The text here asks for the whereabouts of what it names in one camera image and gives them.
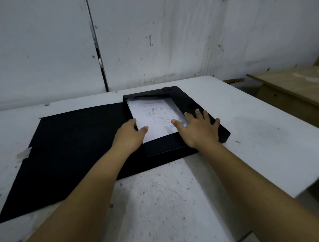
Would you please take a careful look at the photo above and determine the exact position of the white printed paper sheet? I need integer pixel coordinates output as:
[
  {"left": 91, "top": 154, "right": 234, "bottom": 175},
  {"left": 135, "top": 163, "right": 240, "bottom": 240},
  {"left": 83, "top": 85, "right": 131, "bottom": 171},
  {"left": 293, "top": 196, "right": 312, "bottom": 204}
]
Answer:
[{"left": 126, "top": 97, "right": 188, "bottom": 144}]

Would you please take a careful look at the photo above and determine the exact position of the person's right forearm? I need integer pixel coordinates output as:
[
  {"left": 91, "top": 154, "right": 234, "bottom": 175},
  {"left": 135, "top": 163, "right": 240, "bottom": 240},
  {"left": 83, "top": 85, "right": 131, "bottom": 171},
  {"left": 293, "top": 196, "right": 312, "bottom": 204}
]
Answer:
[{"left": 196, "top": 141, "right": 319, "bottom": 242}]

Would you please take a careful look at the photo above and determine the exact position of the person's left forearm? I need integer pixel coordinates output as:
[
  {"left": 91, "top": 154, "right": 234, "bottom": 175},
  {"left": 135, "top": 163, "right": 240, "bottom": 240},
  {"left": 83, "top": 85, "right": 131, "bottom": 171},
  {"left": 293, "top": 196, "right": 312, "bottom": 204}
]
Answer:
[{"left": 26, "top": 146, "right": 132, "bottom": 242}]

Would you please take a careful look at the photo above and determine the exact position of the person's left hand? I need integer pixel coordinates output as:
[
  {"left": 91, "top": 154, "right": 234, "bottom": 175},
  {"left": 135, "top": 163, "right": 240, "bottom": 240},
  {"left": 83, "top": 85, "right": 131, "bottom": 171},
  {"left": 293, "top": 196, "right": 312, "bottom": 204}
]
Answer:
[{"left": 111, "top": 118, "right": 149, "bottom": 156}]

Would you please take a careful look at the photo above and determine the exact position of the black document box folder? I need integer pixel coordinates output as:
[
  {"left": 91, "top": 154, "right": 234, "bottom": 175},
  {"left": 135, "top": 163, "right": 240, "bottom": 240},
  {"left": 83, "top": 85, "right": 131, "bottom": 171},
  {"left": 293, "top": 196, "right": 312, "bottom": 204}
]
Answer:
[{"left": 0, "top": 86, "right": 231, "bottom": 223}]

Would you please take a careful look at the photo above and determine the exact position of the piece of clear tape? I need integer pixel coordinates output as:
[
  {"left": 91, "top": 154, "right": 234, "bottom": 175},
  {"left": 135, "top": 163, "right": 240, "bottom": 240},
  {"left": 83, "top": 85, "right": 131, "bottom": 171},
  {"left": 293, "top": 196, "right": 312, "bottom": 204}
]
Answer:
[{"left": 16, "top": 147, "right": 33, "bottom": 160}]

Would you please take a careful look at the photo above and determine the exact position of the wooden desk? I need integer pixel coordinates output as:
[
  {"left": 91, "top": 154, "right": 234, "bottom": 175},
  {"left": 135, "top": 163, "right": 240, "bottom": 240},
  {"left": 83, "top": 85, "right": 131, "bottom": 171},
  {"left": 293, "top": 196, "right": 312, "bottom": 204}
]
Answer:
[{"left": 246, "top": 65, "right": 319, "bottom": 121}]

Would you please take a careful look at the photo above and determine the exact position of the person's right hand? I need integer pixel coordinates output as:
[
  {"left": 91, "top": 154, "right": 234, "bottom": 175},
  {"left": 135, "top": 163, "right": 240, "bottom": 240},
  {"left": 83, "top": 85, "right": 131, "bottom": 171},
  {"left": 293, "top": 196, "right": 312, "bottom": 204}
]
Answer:
[{"left": 171, "top": 109, "right": 221, "bottom": 150}]

